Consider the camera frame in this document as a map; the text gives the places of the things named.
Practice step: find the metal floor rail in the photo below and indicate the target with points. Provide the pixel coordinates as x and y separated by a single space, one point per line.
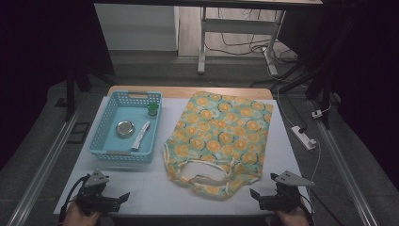
44 169
345 169

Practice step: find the white power strip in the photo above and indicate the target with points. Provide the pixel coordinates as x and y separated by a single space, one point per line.
302 137

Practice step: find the black stand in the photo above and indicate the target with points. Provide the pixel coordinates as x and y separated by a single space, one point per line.
71 94
323 94

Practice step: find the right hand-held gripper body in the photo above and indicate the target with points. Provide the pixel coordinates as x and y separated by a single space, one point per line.
284 197

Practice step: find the round metal tin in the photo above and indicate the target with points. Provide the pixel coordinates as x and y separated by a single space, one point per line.
125 129

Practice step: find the small green-lidded jar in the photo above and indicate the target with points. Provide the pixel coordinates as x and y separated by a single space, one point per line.
152 109

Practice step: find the white tube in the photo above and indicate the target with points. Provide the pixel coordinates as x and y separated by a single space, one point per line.
140 135

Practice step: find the blue plastic basket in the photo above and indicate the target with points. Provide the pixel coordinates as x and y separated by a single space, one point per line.
125 128

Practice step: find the white-legged desk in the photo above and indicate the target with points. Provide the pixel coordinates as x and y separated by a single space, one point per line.
238 26

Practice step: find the small white adapter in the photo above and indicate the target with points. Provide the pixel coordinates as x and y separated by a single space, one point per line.
316 113

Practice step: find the black floor plate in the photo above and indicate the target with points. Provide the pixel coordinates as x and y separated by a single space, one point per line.
79 132

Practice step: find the person's right hand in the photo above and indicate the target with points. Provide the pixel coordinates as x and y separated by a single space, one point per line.
293 218

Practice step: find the orange-print fabric bag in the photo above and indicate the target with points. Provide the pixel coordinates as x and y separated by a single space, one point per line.
219 138

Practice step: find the white panel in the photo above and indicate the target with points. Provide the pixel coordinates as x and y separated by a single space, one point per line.
138 28

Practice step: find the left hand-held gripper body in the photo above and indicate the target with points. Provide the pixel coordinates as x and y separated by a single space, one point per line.
94 197

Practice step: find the person's left hand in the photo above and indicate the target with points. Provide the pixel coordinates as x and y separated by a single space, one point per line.
80 218

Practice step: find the white table mat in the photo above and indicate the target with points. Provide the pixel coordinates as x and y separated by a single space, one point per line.
156 191

